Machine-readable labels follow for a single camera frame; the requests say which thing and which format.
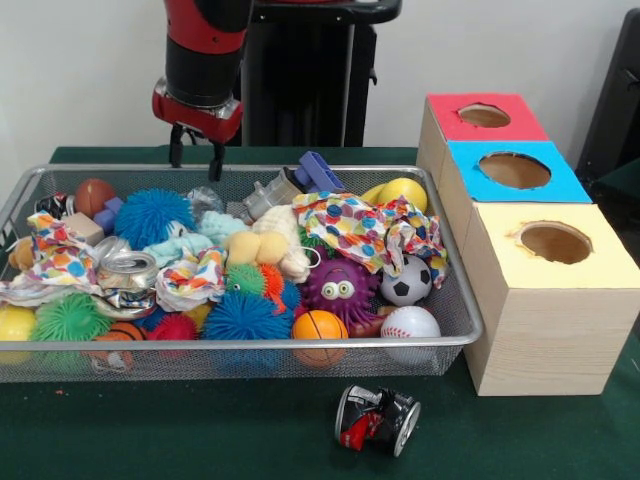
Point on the colourful paper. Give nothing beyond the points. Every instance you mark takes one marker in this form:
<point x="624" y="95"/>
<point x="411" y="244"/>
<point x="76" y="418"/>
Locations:
<point x="360" y="220"/>

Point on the purple spiky monster toy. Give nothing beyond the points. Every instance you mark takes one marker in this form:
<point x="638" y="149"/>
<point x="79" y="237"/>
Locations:
<point x="340" y="285"/>

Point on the wooden box with three holes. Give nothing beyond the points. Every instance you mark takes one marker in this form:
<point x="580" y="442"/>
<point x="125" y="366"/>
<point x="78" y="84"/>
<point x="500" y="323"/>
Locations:
<point x="545" y="325"/>

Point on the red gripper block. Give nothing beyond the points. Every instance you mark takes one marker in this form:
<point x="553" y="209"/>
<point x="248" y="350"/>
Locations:
<point x="200" y="120"/>

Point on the purple plastic toy block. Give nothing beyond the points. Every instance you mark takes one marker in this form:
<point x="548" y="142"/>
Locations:
<point x="315" y="170"/>

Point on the dark green table cloth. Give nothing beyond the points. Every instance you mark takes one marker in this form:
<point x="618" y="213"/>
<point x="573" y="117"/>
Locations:
<point x="200" y="430"/>
<point x="622" y="185"/>

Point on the crushed red black can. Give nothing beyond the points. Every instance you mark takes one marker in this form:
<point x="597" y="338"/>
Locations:
<point x="372" y="422"/>

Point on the crushed silver can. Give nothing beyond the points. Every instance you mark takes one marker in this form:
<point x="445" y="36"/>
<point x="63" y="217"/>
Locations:
<point x="127" y="270"/>

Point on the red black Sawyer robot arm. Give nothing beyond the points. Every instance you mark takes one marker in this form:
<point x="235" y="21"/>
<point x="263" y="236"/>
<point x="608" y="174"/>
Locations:
<point x="205" y="50"/>

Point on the yellow plastic ball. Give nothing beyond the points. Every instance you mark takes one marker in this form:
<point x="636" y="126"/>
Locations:
<point x="405" y="190"/>

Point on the blue spiky rubber ball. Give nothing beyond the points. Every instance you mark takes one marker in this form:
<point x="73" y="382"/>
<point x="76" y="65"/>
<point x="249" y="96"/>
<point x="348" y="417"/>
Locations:
<point x="152" y="217"/>
<point x="247" y="317"/>

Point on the white foam baseball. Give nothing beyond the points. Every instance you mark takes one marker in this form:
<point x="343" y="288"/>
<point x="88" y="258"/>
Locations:
<point x="410" y="325"/>

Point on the orange foam basketball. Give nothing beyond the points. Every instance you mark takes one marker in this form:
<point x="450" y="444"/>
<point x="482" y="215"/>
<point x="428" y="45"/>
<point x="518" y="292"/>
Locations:
<point x="320" y="327"/>

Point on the black chair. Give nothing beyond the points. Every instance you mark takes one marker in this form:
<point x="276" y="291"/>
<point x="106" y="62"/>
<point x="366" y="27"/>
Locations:
<point x="615" y="100"/>

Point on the black white soccer ball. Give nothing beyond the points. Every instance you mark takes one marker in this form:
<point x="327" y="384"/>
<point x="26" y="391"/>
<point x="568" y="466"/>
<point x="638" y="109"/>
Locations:
<point x="406" y="285"/>

